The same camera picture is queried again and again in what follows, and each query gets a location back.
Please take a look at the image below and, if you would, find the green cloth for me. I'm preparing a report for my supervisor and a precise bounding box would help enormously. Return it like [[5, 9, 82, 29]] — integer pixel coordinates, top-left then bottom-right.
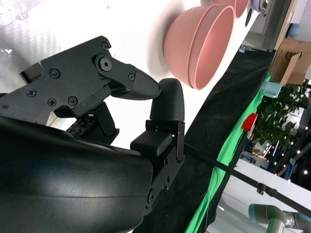
[[184, 72, 273, 233]]

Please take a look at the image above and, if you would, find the small red block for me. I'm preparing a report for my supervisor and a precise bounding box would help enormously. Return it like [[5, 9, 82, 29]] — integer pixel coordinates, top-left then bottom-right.
[[242, 113, 258, 133]]

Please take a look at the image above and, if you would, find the brown cardboard box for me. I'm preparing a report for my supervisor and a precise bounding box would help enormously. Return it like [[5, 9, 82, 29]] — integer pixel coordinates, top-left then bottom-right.
[[269, 36, 311, 85]]

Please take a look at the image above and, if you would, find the pale teal cup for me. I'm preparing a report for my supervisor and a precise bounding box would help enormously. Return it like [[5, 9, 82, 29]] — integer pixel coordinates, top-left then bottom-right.
[[261, 81, 282, 98]]

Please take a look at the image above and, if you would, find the grey metal column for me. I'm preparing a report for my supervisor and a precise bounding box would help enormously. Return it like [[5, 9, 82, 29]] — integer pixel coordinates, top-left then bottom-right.
[[262, 0, 292, 51]]

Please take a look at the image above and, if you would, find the pink plastic bowl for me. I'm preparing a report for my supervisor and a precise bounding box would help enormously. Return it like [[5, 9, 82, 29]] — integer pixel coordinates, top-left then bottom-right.
[[163, 4, 219, 87], [187, 5, 236, 91], [201, 0, 250, 19]]

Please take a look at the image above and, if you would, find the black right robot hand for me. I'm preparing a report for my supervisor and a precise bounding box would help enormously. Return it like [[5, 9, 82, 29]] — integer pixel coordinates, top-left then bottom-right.
[[0, 35, 187, 233]]

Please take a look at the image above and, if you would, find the black tripod pole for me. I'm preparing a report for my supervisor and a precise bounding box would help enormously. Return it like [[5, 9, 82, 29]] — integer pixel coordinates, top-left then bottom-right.
[[184, 143, 311, 214]]

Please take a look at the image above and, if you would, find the green leafy plant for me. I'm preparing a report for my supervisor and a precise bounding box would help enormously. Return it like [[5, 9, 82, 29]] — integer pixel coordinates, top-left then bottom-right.
[[250, 80, 311, 146]]

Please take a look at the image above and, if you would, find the tan flat board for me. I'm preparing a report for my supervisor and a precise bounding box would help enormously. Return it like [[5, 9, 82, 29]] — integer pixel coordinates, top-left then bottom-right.
[[276, 0, 304, 49]]

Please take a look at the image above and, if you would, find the black backdrop cloth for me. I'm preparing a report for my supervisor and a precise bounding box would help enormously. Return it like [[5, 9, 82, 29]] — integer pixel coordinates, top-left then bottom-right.
[[143, 47, 277, 233]]

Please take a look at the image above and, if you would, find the black round table grommet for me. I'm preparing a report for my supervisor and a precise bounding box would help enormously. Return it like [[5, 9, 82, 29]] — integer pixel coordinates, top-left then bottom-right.
[[244, 8, 253, 27]]

